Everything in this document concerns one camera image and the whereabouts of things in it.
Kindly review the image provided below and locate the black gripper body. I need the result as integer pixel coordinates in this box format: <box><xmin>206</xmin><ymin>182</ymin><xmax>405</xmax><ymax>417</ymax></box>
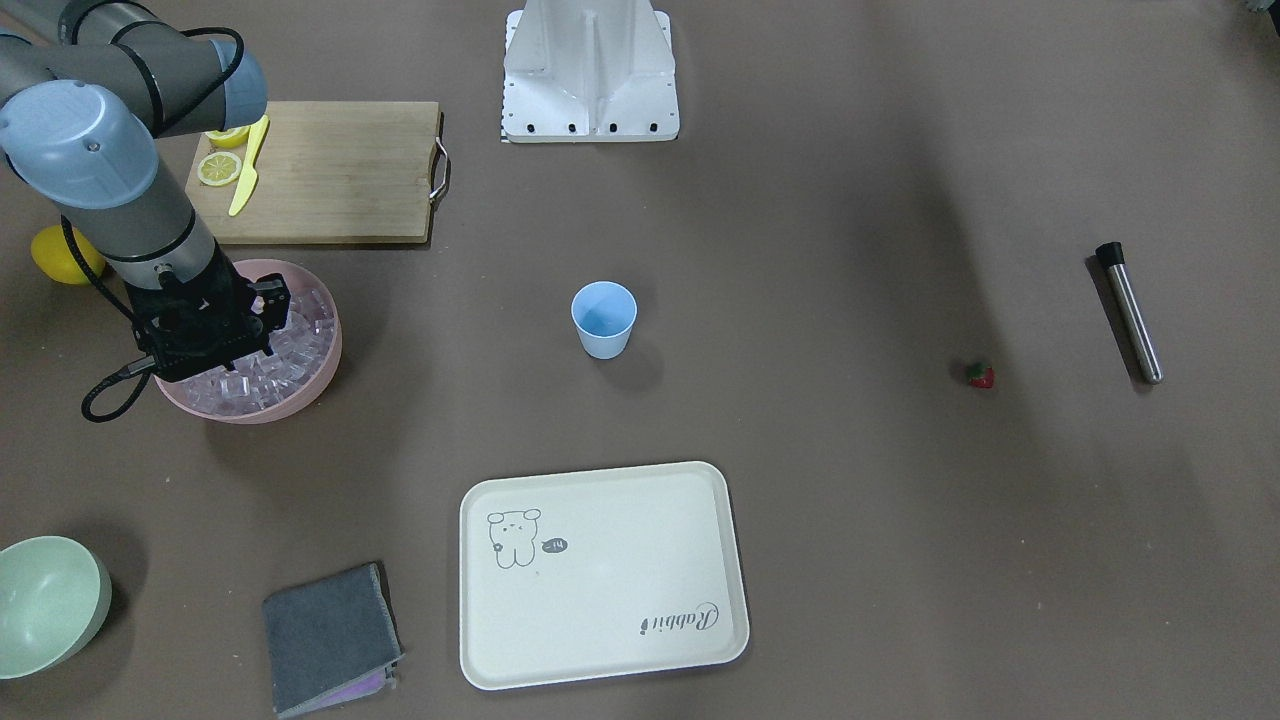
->
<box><xmin>132</xmin><ymin>263</ymin><xmax>291</xmax><ymax>383</ymax></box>

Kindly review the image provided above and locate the light blue plastic cup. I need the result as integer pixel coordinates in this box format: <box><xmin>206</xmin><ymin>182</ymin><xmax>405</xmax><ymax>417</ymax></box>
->
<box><xmin>570</xmin><ymin>281</ymin><xmax>637</xmax><ymax>360</ymax></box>

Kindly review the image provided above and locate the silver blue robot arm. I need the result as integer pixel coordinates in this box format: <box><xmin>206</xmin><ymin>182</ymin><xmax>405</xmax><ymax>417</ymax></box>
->
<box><xmin>1</xmin><ymin>1</ymin><xmax>289</xmax><ymax>382</ymax></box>

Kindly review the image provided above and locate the clear ice cubes pile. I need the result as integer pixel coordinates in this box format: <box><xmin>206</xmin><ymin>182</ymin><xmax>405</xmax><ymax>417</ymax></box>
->
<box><xmin>174</xmin><ymin>288</ymin><xmax>338</xmax><ymax>416</ymax></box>

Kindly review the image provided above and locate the pink bowl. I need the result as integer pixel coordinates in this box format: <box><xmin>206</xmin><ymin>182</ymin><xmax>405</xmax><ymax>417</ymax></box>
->
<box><xmin>156</xmin><ymin>259</ymin><xmax>342</xmax><ymax>424</ymax></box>

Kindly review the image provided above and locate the yellow plastic knife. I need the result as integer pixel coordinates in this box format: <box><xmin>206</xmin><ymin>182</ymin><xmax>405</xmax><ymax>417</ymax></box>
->
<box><xmin>227</xmin><ymin>114</ymin><xmax>270</xmax><ymax>217</ymax></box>

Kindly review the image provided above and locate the lemon slice near knife tip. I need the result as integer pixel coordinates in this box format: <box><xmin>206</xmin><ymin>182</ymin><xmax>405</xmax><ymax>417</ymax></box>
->
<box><xmin>195</xmin><ymin>151</ymin><xmax>243</xmax><ymax>187</ymax></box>

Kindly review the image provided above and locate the yellow lemon farther out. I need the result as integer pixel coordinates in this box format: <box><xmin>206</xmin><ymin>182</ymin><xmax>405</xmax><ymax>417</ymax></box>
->
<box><xmin>29</xmin><ymin>225</ymin><xmax>108</xmax><ymax>286</ymax></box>

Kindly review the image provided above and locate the wooden cutting board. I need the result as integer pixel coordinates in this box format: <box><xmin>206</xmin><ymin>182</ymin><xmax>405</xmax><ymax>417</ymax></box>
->
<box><xmin>186</xmin><ymin>101</ymin><xmax>448</xmax><ymax>245</ymax></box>

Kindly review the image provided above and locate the light green bowl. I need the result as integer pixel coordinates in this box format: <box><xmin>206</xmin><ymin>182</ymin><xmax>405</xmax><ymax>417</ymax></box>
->
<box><xmin>1</xmin><ymin>536</ymin><xmax>113</xmax><ymax>680</ymax></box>

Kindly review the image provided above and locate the grey folded cloth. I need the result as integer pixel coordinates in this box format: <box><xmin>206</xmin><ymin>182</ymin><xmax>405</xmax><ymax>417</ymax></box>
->
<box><xmin>262</xmin><ymin>562</ymin><xmax>403</xmax><ymax>719</ymax></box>

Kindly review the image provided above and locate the cream rabbit tray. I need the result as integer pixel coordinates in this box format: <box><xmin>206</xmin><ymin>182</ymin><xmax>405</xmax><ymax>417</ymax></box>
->
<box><xmin>460</xmin><ymin>461</ymin><xmax>750</xmax><ymax>691</ymax></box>

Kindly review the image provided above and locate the red strawberry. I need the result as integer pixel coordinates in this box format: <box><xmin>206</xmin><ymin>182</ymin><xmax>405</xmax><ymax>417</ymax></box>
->
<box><xmin>965</xmin><ymin>363</ymin><xmax>996</xmax><ymax>389</ymax></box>

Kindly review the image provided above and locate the steel muddler black tip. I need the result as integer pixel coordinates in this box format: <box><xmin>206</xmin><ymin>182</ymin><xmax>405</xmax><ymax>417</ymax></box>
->
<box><xmin>1094</xmin><ymin>242</ymin><xmax>1165</xmax><ymax>386</ymax></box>

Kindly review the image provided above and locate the lemon slice near knife handle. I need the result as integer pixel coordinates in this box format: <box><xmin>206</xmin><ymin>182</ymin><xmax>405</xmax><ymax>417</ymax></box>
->
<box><xmin>204</xmin><ymin>126</ymin><xmax>251</xmax><ymax>149</ymax></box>

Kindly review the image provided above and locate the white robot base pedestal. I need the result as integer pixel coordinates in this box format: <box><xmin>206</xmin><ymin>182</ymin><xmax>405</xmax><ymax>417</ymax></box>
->
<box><xmin>500</xmin><ymin>1</ymin><xmax>681</xmax><ymax>143</ymax></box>

